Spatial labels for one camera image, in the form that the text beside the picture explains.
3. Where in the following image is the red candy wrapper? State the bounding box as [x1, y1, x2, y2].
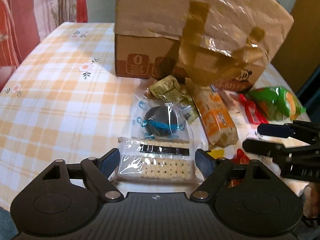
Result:
[239, 94, 268, 125]

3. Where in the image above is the orange bread snack packet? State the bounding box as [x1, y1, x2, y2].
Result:
[188, 83, 239, 150]

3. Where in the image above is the small olive candy packet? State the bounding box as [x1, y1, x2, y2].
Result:
[149, 75, 199, 124]

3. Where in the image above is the checkered yellow tablecloth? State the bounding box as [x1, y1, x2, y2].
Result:
[0, 22, 313, 210]

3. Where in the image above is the red pink curtain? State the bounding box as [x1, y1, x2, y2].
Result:
[1, 0, 88, 87]

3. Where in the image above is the green snack packet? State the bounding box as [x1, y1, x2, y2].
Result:
[248, 86, 306, 121]

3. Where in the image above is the brown cardboard box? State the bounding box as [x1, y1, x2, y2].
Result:
[114, 0, 294, 92]

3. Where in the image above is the clear cracker packet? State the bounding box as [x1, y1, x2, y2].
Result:
[117, 137, 196, 183]

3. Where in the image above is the dark round cake packet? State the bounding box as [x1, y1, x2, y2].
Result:
[130, 95, 194, 142]

